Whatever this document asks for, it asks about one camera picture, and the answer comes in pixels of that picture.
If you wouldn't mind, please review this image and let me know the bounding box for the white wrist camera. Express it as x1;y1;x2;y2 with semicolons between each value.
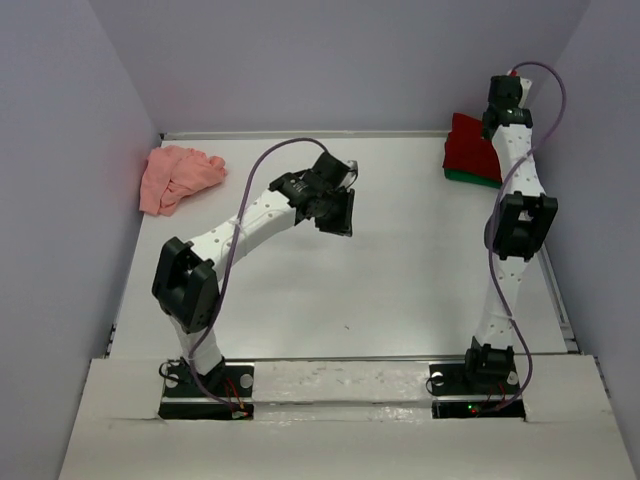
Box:
345;160;359;182
507;69;533;109

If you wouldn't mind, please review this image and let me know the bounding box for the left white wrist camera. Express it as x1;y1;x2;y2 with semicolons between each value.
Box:
345;160;359;182

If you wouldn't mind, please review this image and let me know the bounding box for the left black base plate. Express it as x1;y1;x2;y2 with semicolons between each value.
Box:
158;359;255;421

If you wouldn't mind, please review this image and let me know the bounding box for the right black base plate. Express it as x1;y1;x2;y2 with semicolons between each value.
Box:
425;363;526;420

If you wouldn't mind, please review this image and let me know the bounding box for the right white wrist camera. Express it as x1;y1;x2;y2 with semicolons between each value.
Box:
507;69;533;109

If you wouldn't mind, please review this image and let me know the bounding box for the pink t shirt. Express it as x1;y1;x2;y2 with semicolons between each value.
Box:
139;145;227;216

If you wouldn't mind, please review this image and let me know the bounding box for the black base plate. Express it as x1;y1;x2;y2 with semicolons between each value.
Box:
158;359;255;421
425;363;526;420

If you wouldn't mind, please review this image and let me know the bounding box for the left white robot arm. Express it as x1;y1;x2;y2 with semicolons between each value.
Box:
151;153;359;395

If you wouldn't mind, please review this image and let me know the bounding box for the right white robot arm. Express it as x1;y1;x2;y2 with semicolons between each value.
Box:
460;72;558;392

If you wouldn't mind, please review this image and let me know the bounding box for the dark red t shirt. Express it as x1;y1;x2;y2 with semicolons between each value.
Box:
442;112;502;183

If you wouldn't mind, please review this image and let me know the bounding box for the folded green t shirt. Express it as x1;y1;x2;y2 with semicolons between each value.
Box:
444;169;501;189

